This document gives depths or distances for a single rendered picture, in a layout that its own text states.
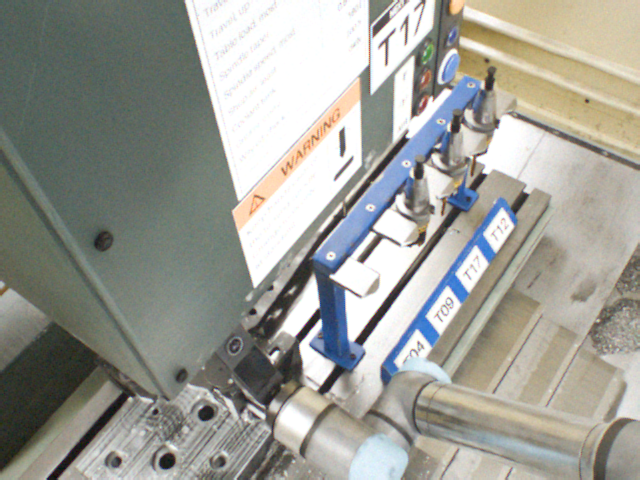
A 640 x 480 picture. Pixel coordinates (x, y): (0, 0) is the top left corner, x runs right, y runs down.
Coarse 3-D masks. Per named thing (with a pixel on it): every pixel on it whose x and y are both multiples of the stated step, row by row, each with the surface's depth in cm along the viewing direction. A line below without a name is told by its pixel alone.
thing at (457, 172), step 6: (438, 144) 116; (432, 156) 114; (468, 156) 114; (432, 162) 115; (438, 162) 114; (462, 162) 113; (438, 168) 113; (444, 168) 113; (450, 168) 113; (456, 168) 113; (462, 168) 113; (450, 174) 114; (456, 174) 114; (462, 174) 114
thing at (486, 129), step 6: (498, 108) 119; (468, 114) 119; (498, 114) 119; (468, 120) 118; (498, 120) 118; (468, 126) 119; (474, 126) 118; (480, 126) 117; (486, 126) 117; (492, 126) 117; (498, 126) 120; (486, 132) 118; (492, 132) 119
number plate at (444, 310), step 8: (448, 288) 131; (440, 296) 130; (448, 296) 131; (440, 304) 130; (448, 304) 131; (456, 304) 132; (432, 312) 129; (440, 312) 130; (448, 312) 131; (432, 320) 129; (440, 320) 130; (448, 320) 131; (440, 328) 130
